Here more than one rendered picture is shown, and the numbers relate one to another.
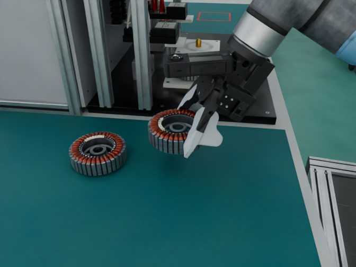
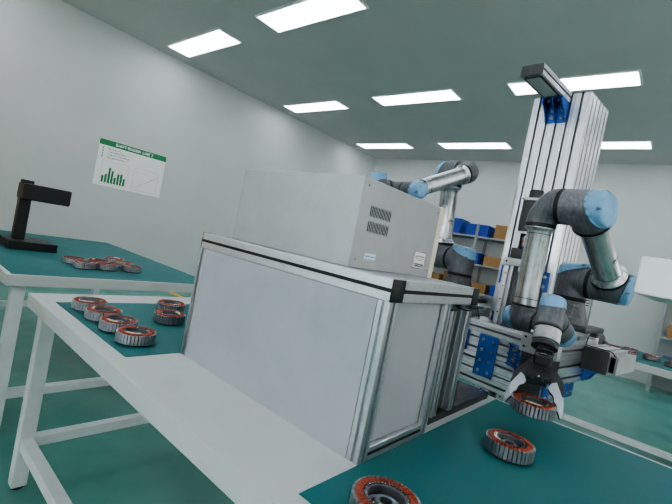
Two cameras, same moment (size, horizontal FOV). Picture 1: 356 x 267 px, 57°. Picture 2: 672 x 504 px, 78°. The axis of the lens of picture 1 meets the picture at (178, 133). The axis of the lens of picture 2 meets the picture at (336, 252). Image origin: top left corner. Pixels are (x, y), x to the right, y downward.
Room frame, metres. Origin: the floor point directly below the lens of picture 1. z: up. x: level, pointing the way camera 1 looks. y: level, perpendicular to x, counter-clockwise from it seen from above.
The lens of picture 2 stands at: (0.41, 1.24, 1.16)
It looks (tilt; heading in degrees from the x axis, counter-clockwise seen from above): 1 degrees down; 303
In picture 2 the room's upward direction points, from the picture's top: 11 degrees clockwise
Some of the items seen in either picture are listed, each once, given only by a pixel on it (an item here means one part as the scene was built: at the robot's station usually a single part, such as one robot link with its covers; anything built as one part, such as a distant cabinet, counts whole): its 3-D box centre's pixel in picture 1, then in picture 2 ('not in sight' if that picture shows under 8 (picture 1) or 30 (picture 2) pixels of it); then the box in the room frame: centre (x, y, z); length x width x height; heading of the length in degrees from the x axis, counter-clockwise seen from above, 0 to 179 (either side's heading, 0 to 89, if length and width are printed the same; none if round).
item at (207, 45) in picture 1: (198, 47); not in sight; (1.13, -0.07, 0.78); 0.15 x 0.15 x 0.01; 83
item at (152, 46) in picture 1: (158, 40); not in sight; (1.15, 0.07, 0.80); 0.08 x 0.05 x 0.06; 173
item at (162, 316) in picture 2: not in sight; (169, 317); (1.71, 0.27, 0.77); 0.11 x 0.11 x 0.04
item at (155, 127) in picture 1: (178, 130); (532, 406); (0.51, 0.00, 0.84); 0.11 x 0.11 x 0.04
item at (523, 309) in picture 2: not in sight; (533, 259); (0.62, -0.29, 1.24); 0.12 x 0.11 x 0.49; 72
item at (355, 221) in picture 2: not in sight; (338, 223); (1.06, 0.26, 1.22); 0.44 x 0.39 x 0.20; 173
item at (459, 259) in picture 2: not in sight; (461, 259); (0.99, -0.76, 1.20); 0.13 x 0.12 x 0.14; 157
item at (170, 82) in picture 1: (192, 76); not in sight; (0.89, -0.04, 0.78); 0.15 x 0.15 x 0.01; 83
